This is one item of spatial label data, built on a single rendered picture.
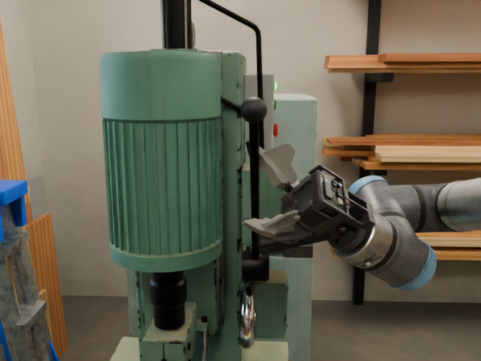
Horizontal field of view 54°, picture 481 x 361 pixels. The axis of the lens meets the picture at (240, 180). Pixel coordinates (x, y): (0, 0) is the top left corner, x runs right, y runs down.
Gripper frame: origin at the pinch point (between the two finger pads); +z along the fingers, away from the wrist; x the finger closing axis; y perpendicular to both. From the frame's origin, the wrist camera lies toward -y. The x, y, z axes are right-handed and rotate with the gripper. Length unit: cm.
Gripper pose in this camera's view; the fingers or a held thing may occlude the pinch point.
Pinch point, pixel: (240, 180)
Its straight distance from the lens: 65.6
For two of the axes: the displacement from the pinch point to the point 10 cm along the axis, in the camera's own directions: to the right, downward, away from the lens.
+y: 6.2, -5.1, -6.0
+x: -0.4, 7.4, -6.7
